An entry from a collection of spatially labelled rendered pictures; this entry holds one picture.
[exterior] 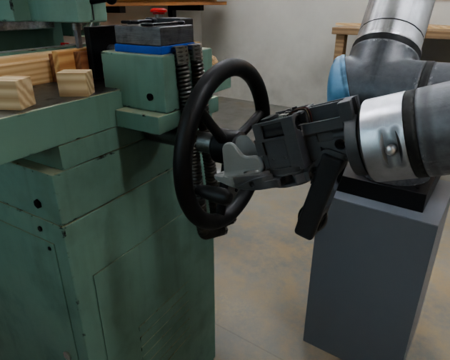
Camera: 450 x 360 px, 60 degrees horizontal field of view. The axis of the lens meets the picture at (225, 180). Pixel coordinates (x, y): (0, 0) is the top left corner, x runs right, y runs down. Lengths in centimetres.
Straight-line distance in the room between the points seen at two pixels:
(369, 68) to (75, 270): 55
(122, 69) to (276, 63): 370
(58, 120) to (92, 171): 11
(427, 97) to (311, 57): 376
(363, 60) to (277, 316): 112
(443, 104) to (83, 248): 57
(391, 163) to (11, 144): 47
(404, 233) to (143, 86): 74
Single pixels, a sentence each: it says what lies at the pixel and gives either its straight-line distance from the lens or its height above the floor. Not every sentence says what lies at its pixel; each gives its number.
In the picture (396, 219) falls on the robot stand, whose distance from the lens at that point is 108.
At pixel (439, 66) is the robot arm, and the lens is 54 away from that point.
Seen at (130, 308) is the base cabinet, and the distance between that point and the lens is 88.
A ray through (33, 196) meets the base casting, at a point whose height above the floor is 75.
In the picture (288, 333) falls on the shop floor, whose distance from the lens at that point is 146.
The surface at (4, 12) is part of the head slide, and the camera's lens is 91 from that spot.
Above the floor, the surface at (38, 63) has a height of 94.
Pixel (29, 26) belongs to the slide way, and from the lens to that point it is 100.
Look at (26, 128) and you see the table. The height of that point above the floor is 88.
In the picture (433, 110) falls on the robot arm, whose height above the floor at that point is 95.
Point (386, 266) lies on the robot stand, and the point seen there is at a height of 39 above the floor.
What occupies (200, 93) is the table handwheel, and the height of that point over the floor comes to 92.
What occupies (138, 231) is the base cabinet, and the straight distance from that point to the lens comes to 81.
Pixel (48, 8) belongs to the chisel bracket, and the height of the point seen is 102.
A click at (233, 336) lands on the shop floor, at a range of 144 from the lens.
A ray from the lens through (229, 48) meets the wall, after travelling 463.
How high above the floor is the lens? 104
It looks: 24 degrees down
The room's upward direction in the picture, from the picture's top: straight up
